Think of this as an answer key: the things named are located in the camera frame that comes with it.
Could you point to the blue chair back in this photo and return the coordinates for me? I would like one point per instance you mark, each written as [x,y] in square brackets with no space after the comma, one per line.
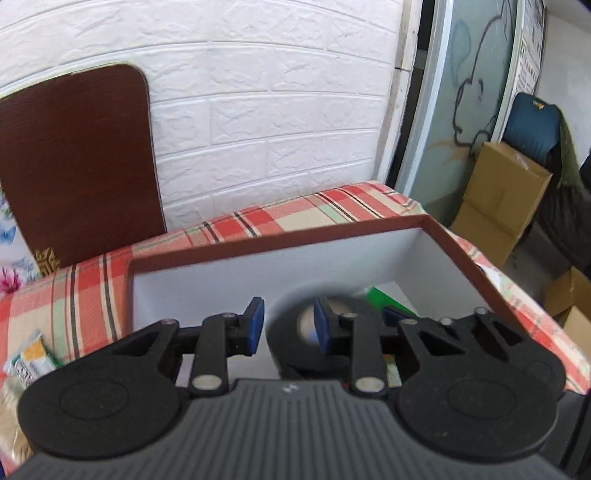
[533,128]

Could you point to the dark brown wooden board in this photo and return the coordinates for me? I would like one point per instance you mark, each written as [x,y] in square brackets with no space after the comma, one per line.
[77,165]

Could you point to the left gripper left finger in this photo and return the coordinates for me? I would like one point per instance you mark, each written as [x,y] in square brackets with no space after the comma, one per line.
[220,337]

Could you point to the red storage box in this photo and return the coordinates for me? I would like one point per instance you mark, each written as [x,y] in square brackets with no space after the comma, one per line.
[454,357]

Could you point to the large cardboard box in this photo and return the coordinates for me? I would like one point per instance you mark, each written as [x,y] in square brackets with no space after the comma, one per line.
[500,201]

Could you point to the small medicine packet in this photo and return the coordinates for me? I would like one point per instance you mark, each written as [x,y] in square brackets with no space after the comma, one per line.
[31,361]

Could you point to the red plaid bedsheet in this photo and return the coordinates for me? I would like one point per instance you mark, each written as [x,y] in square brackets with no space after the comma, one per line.
[80,308]

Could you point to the cotton swab bag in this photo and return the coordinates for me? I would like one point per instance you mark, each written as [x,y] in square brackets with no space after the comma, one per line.
[15,448]

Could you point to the floral pillow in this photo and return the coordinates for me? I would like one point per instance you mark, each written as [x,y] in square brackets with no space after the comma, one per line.
[14,258]

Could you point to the green packet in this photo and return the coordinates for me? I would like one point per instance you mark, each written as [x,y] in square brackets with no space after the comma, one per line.
[392,310]

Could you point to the black tape roll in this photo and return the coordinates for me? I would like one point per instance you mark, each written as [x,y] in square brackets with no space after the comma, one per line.
[312,338]

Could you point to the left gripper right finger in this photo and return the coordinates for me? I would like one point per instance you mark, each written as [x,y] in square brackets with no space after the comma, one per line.
[355,345]

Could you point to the small cardboard box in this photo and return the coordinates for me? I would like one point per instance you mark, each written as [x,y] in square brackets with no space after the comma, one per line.
[567,300]

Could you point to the frosted glass sliding door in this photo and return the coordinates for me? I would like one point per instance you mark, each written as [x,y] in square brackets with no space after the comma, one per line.
[464,78]

